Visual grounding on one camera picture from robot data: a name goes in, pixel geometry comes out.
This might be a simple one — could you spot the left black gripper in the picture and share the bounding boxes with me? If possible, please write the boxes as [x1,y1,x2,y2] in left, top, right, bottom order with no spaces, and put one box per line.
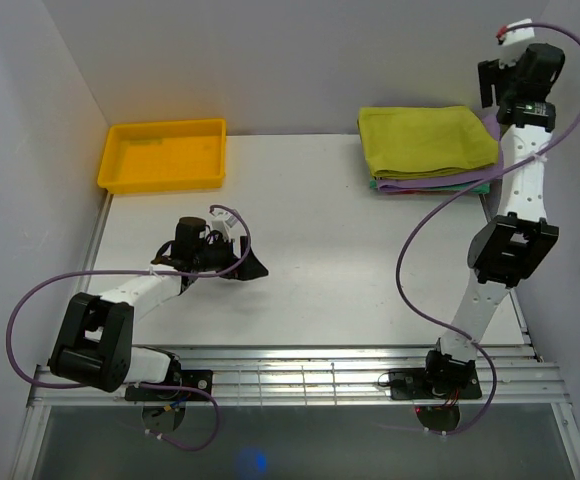
[194,234,268,282]

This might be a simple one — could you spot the yellow-green trousers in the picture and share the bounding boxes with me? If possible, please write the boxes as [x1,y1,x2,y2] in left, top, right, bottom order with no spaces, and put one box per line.
[357,106,498,180]

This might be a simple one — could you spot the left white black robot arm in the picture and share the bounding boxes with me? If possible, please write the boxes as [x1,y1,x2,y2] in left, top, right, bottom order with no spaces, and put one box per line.
[48,211,269,400]

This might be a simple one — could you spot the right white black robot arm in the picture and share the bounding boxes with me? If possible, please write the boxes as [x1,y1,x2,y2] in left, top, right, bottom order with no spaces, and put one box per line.
[421,43,565,397]

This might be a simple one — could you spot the folded purple trousers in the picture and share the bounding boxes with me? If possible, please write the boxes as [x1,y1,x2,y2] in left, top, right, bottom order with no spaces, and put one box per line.
[374,112,506,192]

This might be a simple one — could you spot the folded green garment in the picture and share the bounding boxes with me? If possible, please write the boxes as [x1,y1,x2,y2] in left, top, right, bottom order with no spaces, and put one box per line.
[369,180,491,195]

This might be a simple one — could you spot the yellow plastic tray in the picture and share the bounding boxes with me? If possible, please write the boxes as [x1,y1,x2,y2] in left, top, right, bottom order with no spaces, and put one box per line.
[97,118,226,195]

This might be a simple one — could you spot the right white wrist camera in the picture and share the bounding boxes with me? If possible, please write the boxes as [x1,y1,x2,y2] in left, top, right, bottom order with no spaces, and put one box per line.
[497,18,535,69]

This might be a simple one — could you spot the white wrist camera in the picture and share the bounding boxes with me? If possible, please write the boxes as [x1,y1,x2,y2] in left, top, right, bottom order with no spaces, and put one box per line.
[210,208,238,242]
[497,18,535,69]

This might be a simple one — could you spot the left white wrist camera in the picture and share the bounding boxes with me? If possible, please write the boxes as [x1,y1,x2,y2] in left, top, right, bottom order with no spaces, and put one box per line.
[210,208,238,242]

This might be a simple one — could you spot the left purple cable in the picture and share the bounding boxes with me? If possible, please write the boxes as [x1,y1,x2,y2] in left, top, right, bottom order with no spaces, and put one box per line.
[5,203,251,451]

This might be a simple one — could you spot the purple cable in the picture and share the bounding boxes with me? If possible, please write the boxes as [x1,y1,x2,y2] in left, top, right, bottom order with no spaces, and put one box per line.
[369,20,580,437]
[5,203,251,451]

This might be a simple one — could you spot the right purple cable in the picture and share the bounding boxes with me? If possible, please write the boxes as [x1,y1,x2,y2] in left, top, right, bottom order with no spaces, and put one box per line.
[369,20,580,437]

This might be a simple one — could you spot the aluminium rail frame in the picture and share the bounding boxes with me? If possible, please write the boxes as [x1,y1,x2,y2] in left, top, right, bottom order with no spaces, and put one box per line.
[9,294,580,480]

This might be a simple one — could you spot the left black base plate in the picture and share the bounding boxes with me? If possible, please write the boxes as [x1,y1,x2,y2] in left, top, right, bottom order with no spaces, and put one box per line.
[124,369,214,403]

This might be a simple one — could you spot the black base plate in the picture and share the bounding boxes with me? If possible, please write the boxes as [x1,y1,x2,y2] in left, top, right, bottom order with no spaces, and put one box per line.
[387,368,482,401]
[124,369,214,403]

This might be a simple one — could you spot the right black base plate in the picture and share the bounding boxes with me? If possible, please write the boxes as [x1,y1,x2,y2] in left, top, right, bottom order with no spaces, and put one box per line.
[387,368,482,401]

